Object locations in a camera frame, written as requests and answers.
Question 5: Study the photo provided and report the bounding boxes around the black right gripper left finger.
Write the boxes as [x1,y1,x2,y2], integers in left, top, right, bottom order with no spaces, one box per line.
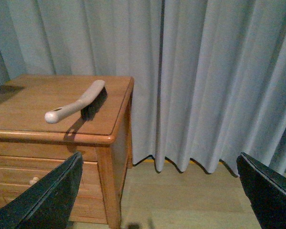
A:
[0,152,83,229]

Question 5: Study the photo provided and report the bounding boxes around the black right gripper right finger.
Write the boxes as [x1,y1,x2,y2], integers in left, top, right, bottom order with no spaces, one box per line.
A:
[237,152,286,229]

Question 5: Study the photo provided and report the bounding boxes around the beige hand brush black bristles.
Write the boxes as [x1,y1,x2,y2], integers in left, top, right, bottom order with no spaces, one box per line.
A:
[44,80,108,124]

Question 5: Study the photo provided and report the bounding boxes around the upper drawer wooden knob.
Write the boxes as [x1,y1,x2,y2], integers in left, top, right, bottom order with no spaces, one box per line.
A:
[29,177,39,185]

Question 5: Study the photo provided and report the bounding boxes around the wooden nightstand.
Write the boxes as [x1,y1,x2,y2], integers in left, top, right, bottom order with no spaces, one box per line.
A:
[0,74,134,229]

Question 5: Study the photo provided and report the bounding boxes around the grey curtain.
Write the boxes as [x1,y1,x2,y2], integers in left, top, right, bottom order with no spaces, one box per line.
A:
[0,0,286,174]

